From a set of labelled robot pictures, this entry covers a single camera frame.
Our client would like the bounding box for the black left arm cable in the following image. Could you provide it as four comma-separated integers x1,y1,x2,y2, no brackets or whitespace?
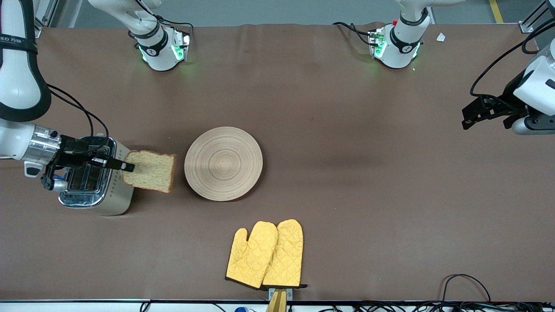
470,17,555,97

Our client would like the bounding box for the aluminium frame profile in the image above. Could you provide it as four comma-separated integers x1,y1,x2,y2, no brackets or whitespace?
519,0,555,34
33,0,59,39

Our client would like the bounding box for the black looped cable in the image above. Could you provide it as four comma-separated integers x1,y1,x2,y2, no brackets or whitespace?
442,274,491,304

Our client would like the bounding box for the brown toast slice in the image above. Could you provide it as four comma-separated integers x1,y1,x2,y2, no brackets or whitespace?
121,150,177,194

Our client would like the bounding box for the yellow quilted oven mitt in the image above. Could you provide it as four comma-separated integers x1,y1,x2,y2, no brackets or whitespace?
262,219,307,289
225,221,278,289

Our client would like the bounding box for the small metal bracket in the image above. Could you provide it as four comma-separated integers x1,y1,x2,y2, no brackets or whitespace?
268,287,293,301

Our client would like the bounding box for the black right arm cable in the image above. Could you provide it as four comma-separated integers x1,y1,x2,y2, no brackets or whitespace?
46,84,109,150

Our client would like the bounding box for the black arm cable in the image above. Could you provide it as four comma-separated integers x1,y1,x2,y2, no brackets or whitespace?
470,17,555,97
46,84,109,150

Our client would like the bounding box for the brown table cover mat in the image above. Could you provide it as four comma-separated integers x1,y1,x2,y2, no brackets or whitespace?
0,23,555,302

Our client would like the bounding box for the round wooden plate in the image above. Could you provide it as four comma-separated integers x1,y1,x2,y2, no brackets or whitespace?
184,126,263,202

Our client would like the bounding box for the black base cable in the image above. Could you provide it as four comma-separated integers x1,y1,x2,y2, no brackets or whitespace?
333,22,374,46

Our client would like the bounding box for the beige chrome toaster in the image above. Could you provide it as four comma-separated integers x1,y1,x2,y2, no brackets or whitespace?
59,138,135,216

